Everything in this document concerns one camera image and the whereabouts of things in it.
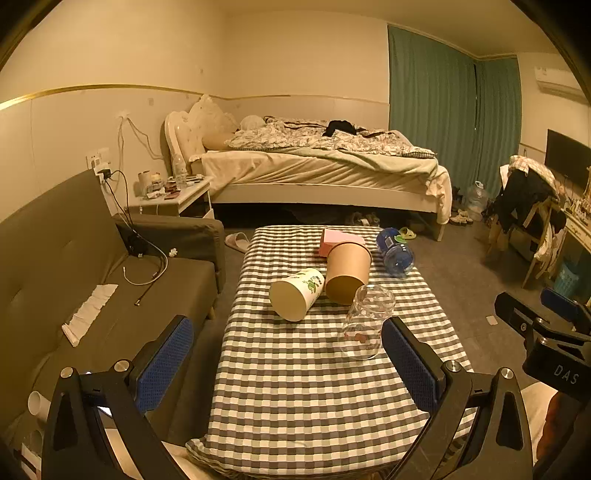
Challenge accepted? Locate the black garment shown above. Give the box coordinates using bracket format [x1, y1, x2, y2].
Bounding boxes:
[322, 120, 359, 138]

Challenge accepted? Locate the person's right forearm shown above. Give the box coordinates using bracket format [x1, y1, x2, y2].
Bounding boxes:
[542, 390, 591, 480]

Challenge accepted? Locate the brown paper cup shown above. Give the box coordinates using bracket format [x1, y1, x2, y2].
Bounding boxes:
[325, 242, 372, 306]

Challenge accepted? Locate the beige pillow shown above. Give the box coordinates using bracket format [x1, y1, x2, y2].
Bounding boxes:
[202, 131, 241, 151]

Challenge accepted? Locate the clear glass cup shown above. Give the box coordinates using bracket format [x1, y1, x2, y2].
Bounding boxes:
[339, 284, 397, 361]

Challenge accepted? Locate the wooden chair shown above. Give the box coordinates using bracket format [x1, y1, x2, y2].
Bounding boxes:
[485, 159, 568, 289]

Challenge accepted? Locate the blue plastic water bottle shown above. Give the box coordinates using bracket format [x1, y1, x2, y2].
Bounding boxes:
[376, 226, 416, 277]

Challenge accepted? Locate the white charging cable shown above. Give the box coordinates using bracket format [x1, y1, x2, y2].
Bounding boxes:
[122, 264, 168, 288]

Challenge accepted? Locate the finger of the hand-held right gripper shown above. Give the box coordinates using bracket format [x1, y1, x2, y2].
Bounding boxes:
[540, 287, 591, 334]
[494, 292, 548, 344]

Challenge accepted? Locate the large clear water jug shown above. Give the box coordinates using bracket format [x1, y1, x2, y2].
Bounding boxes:
[464, 181, 489, 218]

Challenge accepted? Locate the white folded cloth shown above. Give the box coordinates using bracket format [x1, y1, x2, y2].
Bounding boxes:
[61, 284, 119, 346]

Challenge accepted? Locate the dark jacket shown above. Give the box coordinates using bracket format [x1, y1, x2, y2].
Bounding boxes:
[495, 167, 561, 234]

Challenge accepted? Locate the white bed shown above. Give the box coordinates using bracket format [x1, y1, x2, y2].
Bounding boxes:
[164, 95, 453, 241]

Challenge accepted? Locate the small white paper cup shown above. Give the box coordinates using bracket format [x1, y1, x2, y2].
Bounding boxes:
[28, 391, 51, 422]

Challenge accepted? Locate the black television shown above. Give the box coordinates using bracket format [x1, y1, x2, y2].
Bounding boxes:
[546, 129, 591, 192]

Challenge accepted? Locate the green curtain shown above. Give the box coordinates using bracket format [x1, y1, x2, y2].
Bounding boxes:
[387, 25, 522, 200]

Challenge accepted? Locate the checkered cloth table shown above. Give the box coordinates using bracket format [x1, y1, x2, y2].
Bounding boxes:
[186, 225, 476, 478]

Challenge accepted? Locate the clear plastic bottle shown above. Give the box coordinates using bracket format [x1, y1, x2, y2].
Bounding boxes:
[172, 152, 188, 188]

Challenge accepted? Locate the plaid cloth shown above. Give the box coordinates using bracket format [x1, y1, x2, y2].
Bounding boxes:
[508, 154, 560, 186]

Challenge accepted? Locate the pink box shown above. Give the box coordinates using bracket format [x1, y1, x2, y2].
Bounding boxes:
[318, 228, 365, 258]

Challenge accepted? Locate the white wall socket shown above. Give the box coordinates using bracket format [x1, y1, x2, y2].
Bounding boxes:
[86, 148, 112, 176]

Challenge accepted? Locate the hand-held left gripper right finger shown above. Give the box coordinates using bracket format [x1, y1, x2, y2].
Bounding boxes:
[381, 316, 536, 480]

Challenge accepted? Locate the white air conditioner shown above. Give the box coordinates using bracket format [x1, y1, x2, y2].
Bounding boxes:
[534, 66, 586, 100]

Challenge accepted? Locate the white paper cup green print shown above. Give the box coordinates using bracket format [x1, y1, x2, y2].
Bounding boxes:
[269, 268, 326, 322]

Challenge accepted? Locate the white wall cable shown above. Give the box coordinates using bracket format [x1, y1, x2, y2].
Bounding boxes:
[117, 113, 171, 163]

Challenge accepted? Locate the floral blanket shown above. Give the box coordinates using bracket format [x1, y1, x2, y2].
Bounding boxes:
[228, 117, 437, 161]

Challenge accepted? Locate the white nightstand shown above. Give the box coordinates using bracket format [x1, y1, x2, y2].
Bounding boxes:
[128, 175, 215, 220]

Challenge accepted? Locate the grey fabric sofa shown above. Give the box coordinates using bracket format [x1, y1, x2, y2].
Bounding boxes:
[0, 168, 227, 462]

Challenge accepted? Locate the blue plastic basket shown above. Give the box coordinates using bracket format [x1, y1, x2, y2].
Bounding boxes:
[553, 263, 581, 299]

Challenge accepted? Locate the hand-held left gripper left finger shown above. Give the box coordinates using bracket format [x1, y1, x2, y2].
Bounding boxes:
[41, 315, 195, 480]

